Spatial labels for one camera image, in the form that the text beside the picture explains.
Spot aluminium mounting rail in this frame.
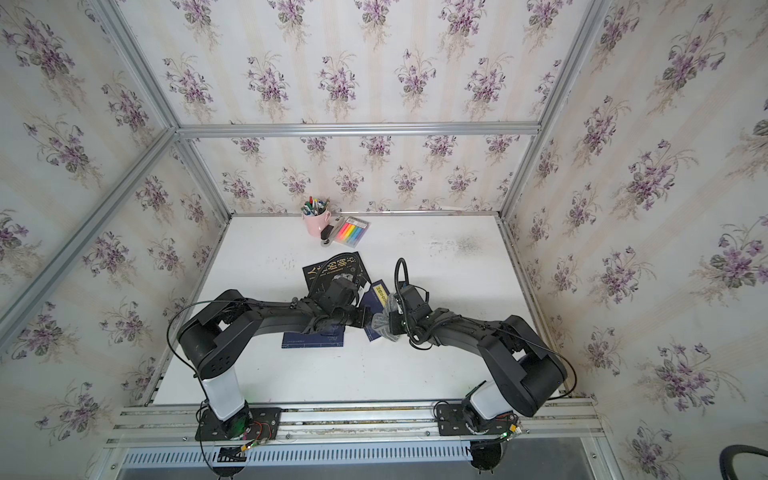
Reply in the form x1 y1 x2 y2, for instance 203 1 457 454
105 399 606 448

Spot blue book yellow label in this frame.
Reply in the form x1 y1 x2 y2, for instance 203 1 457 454
281 327 345 349
361 280 389 342

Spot colourful sticky notes pack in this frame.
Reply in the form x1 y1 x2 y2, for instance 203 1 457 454
330 216 370 248

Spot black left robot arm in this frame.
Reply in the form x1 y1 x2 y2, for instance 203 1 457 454
175 278 373 442

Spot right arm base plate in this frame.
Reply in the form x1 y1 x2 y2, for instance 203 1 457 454
432 400 519 437

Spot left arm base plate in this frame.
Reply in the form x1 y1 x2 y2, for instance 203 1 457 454
195 406 283 442

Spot white slotted cable duct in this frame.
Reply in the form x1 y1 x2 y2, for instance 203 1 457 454
122 440 471 469

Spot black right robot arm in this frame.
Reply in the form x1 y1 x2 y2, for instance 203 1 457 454
389 258 570 434

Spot black portrait book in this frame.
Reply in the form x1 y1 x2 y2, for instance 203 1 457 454
302 251 372 295

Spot grey striped cleaning cloth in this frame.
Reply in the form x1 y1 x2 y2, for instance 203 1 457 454
371 294 401 342

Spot pens in cup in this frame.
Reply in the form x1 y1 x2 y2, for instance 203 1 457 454
301 196 328 217

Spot pink pen cup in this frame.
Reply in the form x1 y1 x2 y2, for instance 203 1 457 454
302 210 331 239

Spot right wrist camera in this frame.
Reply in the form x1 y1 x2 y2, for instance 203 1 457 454
397 284 429 311

